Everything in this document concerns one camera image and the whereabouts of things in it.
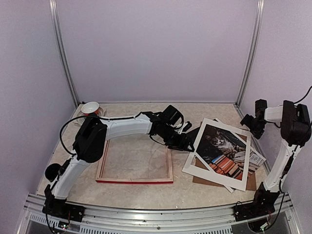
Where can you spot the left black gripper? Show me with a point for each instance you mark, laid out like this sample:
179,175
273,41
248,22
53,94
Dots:
180,146

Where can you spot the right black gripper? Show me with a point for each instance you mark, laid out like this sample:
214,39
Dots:
246,121

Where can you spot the white photo mat board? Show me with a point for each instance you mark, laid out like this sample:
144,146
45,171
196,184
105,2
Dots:
214,173

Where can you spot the wooden red picture frame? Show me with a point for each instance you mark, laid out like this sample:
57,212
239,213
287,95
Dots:
136,166

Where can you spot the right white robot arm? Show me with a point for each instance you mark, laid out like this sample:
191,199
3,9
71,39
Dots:
295,130

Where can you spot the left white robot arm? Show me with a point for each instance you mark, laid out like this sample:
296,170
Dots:
90,139

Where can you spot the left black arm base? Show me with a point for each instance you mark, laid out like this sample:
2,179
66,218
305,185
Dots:
60,208

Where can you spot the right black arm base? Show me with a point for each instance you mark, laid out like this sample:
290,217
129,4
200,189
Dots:
262,204

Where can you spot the cat and books photo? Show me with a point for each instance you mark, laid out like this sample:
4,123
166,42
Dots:
256,159

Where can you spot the brown cardboard backing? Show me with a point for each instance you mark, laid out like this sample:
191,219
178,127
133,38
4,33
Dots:
251,181

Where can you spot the orange white bowl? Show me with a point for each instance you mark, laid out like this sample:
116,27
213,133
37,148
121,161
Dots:
90,108

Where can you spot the grey round plate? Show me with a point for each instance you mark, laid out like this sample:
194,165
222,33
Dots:
78,122

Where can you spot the black cylindrical cup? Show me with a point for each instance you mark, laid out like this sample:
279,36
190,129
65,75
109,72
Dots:
51,171

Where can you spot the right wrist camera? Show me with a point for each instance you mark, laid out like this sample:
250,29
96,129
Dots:
260,107

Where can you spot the right aluminium post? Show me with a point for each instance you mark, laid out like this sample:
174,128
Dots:
252,52

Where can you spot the aluminium post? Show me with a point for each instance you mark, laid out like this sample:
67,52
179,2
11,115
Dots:
62,54
252,52

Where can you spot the aluminium front rail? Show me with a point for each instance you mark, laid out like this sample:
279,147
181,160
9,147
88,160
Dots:
108,220

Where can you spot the left aluminium post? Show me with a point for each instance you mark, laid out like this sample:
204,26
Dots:
62,54

